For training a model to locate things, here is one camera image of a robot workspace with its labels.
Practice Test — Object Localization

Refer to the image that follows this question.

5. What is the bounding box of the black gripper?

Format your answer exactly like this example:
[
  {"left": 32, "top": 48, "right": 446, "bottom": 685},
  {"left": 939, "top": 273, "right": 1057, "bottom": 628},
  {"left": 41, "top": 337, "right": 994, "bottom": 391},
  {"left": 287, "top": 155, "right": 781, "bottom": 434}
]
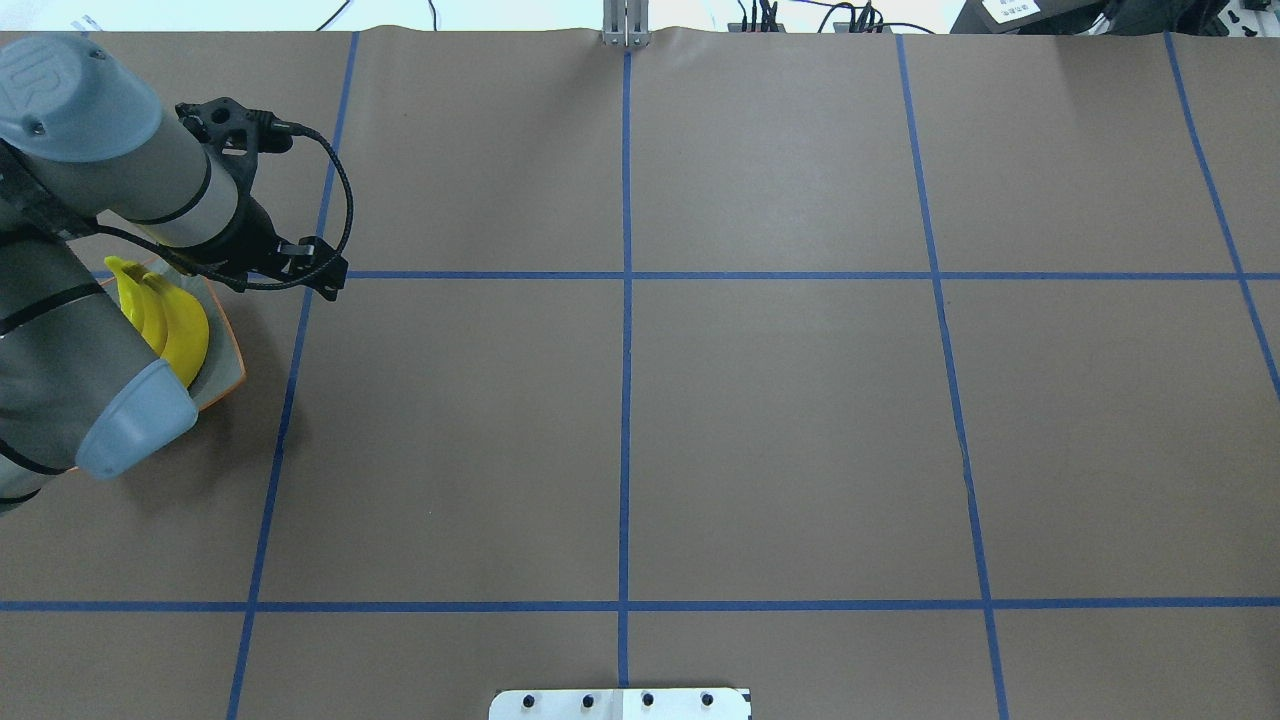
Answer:
[{"left": 175, "top": 97, "right": 349, "bottom": 302}]

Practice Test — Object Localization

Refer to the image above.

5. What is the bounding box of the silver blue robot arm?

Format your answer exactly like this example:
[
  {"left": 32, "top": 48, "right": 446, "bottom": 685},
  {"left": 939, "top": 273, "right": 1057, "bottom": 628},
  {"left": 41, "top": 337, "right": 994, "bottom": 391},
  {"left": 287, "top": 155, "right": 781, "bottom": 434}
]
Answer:
[{"left": 1, "top": 33, "right": 292, "bottom": 512}]

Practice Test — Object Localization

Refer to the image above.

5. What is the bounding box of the yellow banana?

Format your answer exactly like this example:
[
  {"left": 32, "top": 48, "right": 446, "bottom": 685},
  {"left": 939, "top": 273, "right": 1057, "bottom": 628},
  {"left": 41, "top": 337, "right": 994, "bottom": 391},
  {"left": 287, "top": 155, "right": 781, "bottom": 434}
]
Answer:
[
  {"left": 102, "top": 255, "right": 148, "bottom": 331},
  {"left": 142, "top": 272, "right": 211, "bottom": 388},
  {"left": 134, "top": 272, "right": 168, "bottom": 356}
]

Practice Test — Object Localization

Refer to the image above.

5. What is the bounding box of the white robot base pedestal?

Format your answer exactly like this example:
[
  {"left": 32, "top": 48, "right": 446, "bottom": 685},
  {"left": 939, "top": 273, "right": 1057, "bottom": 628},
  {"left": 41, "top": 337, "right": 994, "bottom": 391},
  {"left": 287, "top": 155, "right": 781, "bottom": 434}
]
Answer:
[{"left": 488, "top": 687, "right": 753, "bottom": 719}]

